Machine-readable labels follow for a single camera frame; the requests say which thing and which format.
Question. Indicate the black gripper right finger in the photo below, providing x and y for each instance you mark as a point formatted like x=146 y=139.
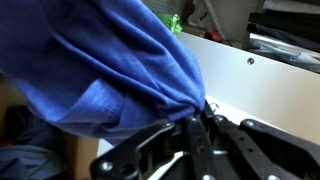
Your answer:
x=252 y=150

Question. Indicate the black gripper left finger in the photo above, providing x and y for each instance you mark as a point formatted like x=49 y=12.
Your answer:
x=140 y=156

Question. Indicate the blue blanket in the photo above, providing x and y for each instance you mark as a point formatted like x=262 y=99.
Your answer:
x=97 y=68

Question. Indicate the dark clothes in hamper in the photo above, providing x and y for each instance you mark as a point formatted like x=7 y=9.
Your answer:
x=32 y=149

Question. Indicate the white door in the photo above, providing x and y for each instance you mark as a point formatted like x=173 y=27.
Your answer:
x=263 y=86

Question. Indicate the hanging dark clothes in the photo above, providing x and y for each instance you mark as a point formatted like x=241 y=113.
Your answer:
x=289 y=37

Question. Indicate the green shopping bag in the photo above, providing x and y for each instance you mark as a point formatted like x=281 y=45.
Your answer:
x=171 y=21

